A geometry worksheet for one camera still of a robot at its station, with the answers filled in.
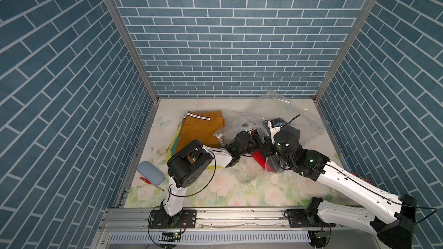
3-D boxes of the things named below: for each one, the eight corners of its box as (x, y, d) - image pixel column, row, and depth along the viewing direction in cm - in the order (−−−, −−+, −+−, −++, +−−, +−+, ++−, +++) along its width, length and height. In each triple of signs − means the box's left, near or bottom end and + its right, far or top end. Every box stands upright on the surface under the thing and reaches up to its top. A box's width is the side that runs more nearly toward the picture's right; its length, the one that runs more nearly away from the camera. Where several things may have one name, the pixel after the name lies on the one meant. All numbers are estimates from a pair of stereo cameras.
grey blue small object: (136, 172, 89) (132, 169, 86) (147, 161, 93) (144, 157, 90) (157, 188, 84) (155, 185, 81) (168, 175, 88) (166, 172, 85)
